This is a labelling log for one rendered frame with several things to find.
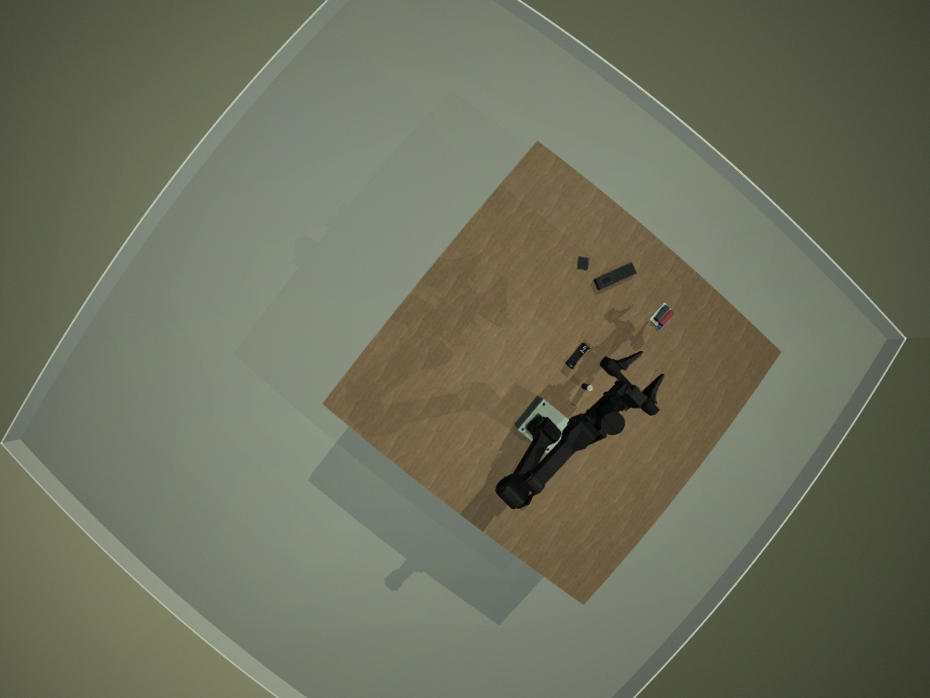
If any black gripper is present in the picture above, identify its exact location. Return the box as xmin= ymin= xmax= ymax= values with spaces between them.
xmin=600 ymin=351 xmax=665 ymax=416

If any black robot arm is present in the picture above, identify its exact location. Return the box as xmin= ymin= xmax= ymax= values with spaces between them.
xmin=495 ymin=383 xmax=648 ymax=509

